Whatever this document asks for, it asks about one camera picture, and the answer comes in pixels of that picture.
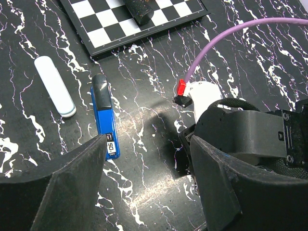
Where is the black microphone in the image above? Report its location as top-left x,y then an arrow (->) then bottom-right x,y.
124,0 -> 154,25

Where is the black white checkerboard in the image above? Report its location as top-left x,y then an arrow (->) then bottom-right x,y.
61,0 -> 210,57

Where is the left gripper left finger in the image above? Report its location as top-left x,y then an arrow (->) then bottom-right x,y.
0,134 -> 107,231

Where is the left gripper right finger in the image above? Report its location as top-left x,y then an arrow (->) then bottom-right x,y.
190,136 -> 308,231

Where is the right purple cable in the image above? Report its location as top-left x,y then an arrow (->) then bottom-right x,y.
184,17 -> 308,84

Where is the blue black stapler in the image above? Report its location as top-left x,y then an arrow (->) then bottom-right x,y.
90,74 -> 120,160

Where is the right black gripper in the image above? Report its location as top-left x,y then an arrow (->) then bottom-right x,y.
179,98 -> 308,180

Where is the light blue stapler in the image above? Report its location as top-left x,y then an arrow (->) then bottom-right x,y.
34,56 -> 77,117

